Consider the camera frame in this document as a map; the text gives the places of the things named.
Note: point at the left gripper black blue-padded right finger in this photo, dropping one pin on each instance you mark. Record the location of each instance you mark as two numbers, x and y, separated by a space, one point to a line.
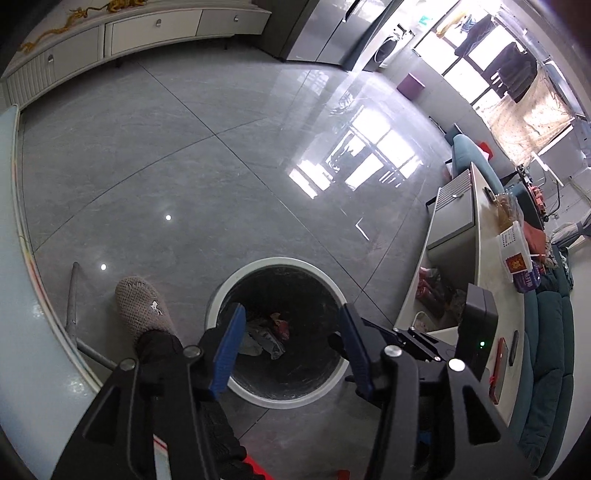
436 420

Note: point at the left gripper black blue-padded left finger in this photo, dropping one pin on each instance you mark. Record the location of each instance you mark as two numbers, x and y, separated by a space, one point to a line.
139 402

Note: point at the grey tissue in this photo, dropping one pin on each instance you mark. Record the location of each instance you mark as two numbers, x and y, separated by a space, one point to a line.
257 340

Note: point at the pink paper trash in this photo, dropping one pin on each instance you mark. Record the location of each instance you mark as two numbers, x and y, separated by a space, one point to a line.
281 327

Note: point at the round white-rimmed trash bin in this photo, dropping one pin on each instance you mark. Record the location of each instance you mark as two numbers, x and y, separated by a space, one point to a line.
285 358

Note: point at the red phone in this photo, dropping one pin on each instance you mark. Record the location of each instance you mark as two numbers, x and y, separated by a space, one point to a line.
497 378

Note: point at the floral glass table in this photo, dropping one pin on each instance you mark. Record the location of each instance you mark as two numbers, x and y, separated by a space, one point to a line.
45 385

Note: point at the teal sofa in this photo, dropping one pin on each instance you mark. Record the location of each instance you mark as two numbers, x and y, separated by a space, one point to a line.
546 388

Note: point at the grey knitted slipper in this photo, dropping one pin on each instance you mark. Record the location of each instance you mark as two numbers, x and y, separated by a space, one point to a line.
141 308

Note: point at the purple cup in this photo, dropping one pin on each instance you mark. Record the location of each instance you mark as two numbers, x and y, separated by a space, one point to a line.
528 280

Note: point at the white coffee table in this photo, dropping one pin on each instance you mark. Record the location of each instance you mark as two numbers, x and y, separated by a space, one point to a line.
462 242

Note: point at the red white fries box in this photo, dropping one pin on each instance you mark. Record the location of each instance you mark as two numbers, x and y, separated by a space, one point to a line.
514 250

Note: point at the purple stool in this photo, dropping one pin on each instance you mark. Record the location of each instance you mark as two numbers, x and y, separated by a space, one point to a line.
411 87

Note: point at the hanging dark clothes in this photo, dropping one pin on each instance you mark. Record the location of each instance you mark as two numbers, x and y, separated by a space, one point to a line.
511 72

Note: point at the washing machine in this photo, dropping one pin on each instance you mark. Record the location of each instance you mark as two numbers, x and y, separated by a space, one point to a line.
391 46

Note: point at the white TV cabinet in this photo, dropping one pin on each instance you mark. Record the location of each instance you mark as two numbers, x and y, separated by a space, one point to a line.
103 37

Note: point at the grey refrigerator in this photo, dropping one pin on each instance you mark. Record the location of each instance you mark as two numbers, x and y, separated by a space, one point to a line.
332 32

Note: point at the golden dragon ornament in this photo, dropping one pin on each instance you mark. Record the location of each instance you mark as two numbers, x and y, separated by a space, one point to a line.
114 6

